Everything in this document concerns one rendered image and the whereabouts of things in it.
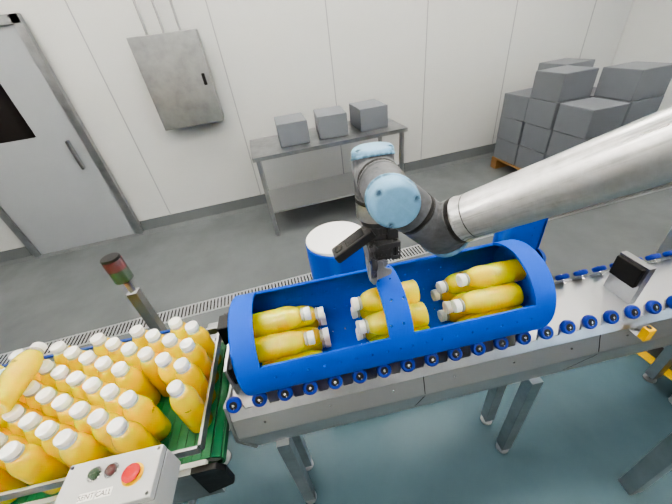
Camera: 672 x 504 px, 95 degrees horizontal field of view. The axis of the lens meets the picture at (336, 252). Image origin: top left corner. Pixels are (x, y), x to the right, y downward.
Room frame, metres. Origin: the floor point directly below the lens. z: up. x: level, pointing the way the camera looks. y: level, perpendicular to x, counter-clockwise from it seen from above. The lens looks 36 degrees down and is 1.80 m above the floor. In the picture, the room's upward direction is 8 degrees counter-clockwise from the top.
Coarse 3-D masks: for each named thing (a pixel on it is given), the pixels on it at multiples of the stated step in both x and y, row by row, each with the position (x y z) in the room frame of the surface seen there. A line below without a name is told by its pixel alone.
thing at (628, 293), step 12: (624, 252) 0.76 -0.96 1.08; (624, 264) 0.72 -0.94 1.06; (636, 264) 0.70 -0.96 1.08; (648, 264) 0.69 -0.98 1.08; (612, 276) 0.75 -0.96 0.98; (624, 276) 0.71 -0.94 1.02; (636, 276) 0.68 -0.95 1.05; (648, 276) 0.67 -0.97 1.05; (612, 288) 0.73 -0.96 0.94; (624, 288) 0.70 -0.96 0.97; (636, 288) 0.67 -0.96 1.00; (624, 300) 0.68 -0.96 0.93
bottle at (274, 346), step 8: (264, 336) 0.57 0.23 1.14; (272, 336) 0.56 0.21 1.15; (280, 336) 0.56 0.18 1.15; (288, 336) 0.56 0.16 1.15; (296, 336) 0.56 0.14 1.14; (304, 336) 0.56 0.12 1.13; (256, 344) 0.55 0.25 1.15; (264, 344) 0.54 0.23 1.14; (272, 344) 0.54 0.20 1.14; (280, 344) 0.54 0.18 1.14; (288, 344) 0.54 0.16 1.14; (296, 344) 0.54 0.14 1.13; (304, 344) 0.55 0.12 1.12; (264, 352) 0.53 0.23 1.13; (272, 352) 0.53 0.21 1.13; (280, 352) 0.53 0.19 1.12; (288, 352) 0.53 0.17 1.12; (296, 352) 0.53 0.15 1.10; (264, 360) 0.52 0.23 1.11
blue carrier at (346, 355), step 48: (288, 288) 0.72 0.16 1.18; (336, 288) 0.76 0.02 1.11; (384, 288) 0.60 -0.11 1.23; (432, 288) 0.78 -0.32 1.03; (528, 288) 0.64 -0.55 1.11; (240, 336) 0.52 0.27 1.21; (336, 336) 0.68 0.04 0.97; (432, 336) 0.51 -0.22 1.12; (480, 336) 0.52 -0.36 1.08; (240, 384) 0.46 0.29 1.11; (288, 384) 0.47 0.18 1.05
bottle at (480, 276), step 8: (488, 264) 0.69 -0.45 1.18; (496, 264) 0.68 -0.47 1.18; (504, 264) 0.68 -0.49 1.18; (512, 264) 0.68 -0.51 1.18; (520, 264) 0.67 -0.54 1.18; (472, 272) 0.67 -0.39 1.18; (480, 272) 0.66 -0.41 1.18; (488, 272) 0.66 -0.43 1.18; (496, 272) 0.66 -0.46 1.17; (504, 272) 0.66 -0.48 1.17; (512, 272) 0.66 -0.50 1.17; (520, 272) 0.66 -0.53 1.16; (472, 280) 0.65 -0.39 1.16; (480, 280) 0.65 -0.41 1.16; (488, 280) 0.64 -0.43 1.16; (496, 280) 0.64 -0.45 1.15; (504, 280) 0.65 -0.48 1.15; (512, 280) 0.65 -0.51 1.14; (520, 280) 0.66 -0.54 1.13
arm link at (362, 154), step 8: (368, 144) 0.65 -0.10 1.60; (376, 144) 0.64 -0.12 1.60; (384, 144) 0.63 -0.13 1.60; (392, 144) 0.63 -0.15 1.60; (352, 152) 0.63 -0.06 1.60; (360, 152) 0.60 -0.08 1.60; (368, 152) 0.60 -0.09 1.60; (376, 152) 0.59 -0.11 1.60; (384, 152) 0.59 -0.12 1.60; (392, 152) 0.60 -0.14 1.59; (352, 160) 0.62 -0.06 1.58; (360, 160) 0.60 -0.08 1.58; (368, 160) 0.59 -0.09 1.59; (392, 160) 0.59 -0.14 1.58; (352, 168) 0.64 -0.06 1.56; (360, 168) 0.59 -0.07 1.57; (360, 200) 0.61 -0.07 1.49
